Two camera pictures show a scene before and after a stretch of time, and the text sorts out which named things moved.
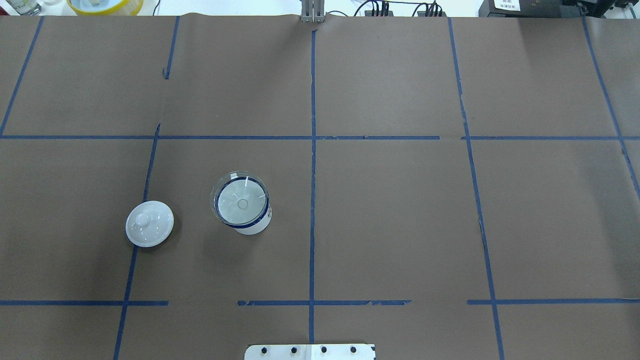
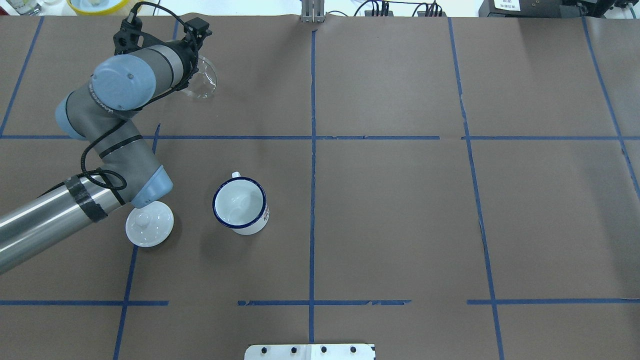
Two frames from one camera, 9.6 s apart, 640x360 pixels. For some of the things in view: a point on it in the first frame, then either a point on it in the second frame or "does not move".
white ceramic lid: x=149 y=223 does not move
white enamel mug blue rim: x=243 y=203 does not move
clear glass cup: x=239 y=198 -> x=202 y=83
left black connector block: x=369 y=13 does not move
